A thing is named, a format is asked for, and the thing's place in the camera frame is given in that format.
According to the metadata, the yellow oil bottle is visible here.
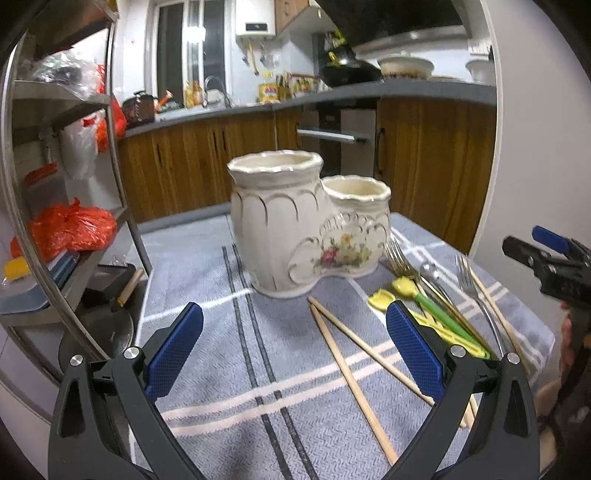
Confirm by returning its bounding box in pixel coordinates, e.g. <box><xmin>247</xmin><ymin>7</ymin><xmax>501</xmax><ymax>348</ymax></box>
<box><xmin>257</xmin><ymin>83</ymin><xmax>280</xmax><ymax>104</ymax></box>

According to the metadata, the built-in oven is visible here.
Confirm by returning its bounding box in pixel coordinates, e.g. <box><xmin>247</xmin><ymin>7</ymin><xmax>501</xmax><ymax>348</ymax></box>
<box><xmin>295</xmin><ymin>99</ymin><xmax>378</xmax><ymax>177</ymax></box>

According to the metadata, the metal storage shelf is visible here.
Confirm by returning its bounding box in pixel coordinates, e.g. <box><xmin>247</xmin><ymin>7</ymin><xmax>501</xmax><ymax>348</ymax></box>
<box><xmin>1</xmin><ymin>1</ymin><xmax>144</xmax><ymax>369</ymax></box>

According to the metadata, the grey striped table cloth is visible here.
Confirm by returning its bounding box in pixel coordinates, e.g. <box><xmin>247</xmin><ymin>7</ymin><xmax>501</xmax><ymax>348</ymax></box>
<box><xmin>136</xmin><ymin>214</ymin><xmax>555</xmax><ymax>479</ymax></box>

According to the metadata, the gold fork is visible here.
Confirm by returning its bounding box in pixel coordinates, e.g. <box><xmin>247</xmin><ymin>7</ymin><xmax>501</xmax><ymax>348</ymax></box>
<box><xmin>385</xmin><ymin>237</ymin><xmax>497</xmax><ymax>358</ymax></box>

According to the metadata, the silver fork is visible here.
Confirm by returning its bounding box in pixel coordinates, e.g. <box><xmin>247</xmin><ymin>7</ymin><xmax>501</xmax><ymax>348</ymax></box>
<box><xmin>456</xmin><ymin>254</ymin><xmax>506</xmax><ymax>356</ymax></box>

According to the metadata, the white water heater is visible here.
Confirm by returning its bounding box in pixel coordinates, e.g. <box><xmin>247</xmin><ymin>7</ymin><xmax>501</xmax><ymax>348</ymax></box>
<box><xmin>235</xmin><ymin>0</ymin><xmax>276</xmax><ymax>38</ymax></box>

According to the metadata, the silver flower spoon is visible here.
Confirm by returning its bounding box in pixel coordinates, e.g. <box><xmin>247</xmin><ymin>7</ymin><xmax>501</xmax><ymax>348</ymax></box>
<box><xmin>419</xmin><ymin>262</ymin><xmax>460</xmax><ymax>316</ymax></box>

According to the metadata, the white bowl on counter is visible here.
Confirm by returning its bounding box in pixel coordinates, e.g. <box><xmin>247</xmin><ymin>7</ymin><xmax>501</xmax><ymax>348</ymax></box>
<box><xmin>378</xmin><ymin>55</ymin><xmax>435</xmax><ymax>79</ymax></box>

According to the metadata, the black pan under shelf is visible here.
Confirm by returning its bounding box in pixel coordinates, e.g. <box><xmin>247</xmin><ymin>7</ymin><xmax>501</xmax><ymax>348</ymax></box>
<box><xmin>81</xmin><ymin>269</ymin><xmax>144</xmax><ymax>359</ymax></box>

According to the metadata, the red hanging plastic bag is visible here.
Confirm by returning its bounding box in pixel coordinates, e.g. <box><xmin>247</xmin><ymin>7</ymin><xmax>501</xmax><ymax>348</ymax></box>
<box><xmin>82</xmin><ymin>64</ymin><xmax>129</xmax><ymax>153</ymax></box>

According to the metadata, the kitchen faucet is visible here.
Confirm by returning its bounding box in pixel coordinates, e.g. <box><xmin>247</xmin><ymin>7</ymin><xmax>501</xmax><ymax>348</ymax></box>
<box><xmin>204</xmin><ymin>75</ymin><xmax>232</xmax><ymax>108</ymax></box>

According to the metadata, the white ceramic double utensil holder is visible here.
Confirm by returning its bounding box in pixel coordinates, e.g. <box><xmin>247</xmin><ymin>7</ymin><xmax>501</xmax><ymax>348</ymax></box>
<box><xmin>228</xmin><ymin>150</ymin><xmax>392</xmax><ymax>299</ymax></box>

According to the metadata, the black wok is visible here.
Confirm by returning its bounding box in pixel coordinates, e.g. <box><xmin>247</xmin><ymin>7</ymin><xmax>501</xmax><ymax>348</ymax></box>
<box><xmin>320</xmin><ymin>52</ymin><xmax>383</xmax><ymax>88</ymax></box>

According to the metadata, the person's right hand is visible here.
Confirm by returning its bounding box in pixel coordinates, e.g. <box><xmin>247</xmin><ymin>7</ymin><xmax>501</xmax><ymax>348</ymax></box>
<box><xmin>535</xmin><ymin>301</ymin><xmax>575</xmax><ymax>416</ymax></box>

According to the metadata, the yellow green plastic spoon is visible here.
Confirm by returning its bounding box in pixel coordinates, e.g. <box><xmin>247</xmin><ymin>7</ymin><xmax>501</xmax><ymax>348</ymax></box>
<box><xmin>392</xmin><ymin>277</ymin><xmax>482</xmax><ymax>347</ymax></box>

